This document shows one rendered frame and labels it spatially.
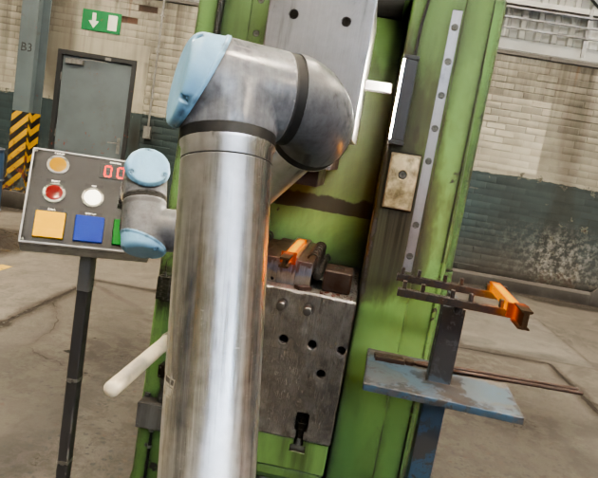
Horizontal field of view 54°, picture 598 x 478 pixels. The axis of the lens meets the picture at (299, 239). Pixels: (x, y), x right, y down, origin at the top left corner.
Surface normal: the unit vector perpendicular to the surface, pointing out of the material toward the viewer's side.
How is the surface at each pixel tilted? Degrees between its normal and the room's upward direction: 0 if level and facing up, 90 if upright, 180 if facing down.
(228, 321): 73
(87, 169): 60
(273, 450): 90
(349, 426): 90
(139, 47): 90
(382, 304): 90
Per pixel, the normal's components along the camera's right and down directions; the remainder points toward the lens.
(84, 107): -0.08, 0.13
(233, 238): 0.34, -0.11
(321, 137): 0.40, 0.77
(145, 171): 0.33, -0.40
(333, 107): 0.75, 0.24
